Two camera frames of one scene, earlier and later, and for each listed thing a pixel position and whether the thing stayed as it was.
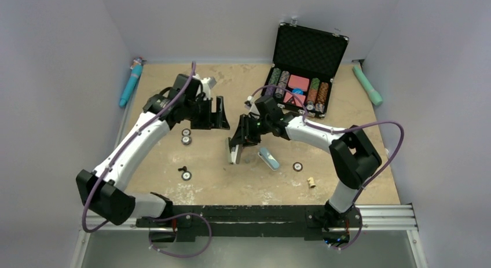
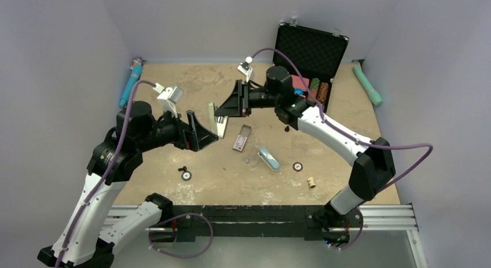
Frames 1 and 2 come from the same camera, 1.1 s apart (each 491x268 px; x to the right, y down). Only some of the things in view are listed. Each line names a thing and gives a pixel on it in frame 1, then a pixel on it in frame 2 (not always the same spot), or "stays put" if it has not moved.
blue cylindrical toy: x=136 y=68 stays put
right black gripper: x=244 y=135 -> x=238 y=104
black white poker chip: x=186 y=175 stays put
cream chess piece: x=312 y=184 stays put
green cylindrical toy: x=374 y=95 stays put
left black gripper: x=213 y=120 -> x=193 y=135
